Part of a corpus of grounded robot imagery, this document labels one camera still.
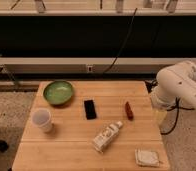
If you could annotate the small red-brown object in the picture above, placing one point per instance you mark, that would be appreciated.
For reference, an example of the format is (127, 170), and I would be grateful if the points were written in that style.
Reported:
(128, 111)

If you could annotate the white square sponge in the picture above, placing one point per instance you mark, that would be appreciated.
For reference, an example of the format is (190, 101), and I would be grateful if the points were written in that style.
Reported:
(147, 158)

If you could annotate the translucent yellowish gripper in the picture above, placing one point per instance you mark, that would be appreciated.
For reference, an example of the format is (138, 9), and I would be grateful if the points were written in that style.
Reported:
(160, 115)

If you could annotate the white wall outlet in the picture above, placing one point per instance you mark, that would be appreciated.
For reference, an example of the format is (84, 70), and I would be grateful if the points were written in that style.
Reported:
(90, 69)

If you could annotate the white ceramic cup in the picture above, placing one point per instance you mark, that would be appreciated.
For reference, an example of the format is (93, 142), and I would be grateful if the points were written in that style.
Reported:
(42, 119)

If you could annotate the black rectangular block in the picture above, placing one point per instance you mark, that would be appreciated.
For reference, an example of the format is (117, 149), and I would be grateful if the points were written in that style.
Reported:
(90, 109)

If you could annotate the green ceramic bowl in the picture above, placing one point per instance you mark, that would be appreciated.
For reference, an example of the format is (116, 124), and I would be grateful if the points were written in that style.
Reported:
(58, 92)

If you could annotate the white tube bottle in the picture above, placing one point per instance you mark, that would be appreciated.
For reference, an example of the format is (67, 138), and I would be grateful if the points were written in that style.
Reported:
(106, 136)

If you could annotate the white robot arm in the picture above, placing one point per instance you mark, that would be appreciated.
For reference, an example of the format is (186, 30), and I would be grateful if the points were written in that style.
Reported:
(175, 81)

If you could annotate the black chair base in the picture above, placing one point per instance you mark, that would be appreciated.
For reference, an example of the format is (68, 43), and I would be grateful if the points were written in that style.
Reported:
(3, 146)

